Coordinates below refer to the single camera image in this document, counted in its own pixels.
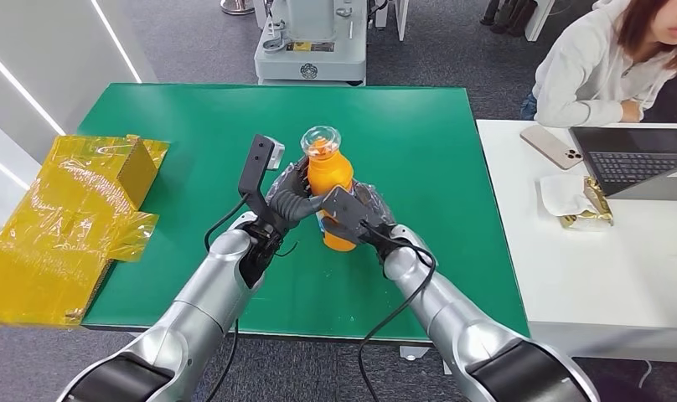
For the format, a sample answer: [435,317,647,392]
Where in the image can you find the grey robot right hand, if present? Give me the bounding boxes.
[318,180,399,248]

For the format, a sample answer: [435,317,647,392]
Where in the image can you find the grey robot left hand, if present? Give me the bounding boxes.
[265,155,328,226]

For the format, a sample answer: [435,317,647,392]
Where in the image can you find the orange plastic bottle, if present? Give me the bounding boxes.
[300,125,359,253]

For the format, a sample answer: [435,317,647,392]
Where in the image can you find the green table mat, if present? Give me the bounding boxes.
[77,83,531,343]

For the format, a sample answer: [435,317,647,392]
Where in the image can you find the white table foot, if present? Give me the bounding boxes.
[398,344,432,362]

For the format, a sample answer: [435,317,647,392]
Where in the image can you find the grey machine base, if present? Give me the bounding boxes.
[253,0,369,86]

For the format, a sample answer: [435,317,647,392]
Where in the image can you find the beige smartphone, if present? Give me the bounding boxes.
[519,124,585,171]

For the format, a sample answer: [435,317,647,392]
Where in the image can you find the white paper tissue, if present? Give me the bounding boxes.
[540,174,597,218]

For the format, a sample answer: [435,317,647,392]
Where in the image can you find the chrome stand base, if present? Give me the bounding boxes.
[220,0,256,17]

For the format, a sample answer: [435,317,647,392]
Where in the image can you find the gold foil snack wrapper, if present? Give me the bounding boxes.
[559,176,616,231]

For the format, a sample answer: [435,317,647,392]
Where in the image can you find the white desk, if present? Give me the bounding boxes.
[476,119,677,364]

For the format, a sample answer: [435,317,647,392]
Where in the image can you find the yellow taped cardboard box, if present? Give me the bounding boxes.
[0,134,171,328]

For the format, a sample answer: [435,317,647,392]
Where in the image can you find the person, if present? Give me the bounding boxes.
[520,0,677,129]

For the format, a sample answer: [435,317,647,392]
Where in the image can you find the white furniture panel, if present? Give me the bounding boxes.
[525,0,558,44]

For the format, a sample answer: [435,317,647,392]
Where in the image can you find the dark grey laptop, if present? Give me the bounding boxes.
[569,126,677,202]

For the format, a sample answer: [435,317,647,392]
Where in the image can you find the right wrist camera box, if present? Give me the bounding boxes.
[320,187,373,229]

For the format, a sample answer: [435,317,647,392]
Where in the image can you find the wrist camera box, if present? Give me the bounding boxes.
[320,187,373,229]
[238,133,286,219]

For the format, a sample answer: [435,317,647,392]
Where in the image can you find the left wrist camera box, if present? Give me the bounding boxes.
[238,133,286,219]

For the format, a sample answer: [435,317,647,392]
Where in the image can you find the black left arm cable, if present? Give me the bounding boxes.
[204,193,252,402]

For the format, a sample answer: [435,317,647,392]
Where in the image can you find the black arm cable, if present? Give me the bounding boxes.
[204,193,252,402]
[358,221,437,402]

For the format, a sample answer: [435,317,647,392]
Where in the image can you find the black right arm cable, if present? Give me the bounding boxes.
[358,221,437,402]

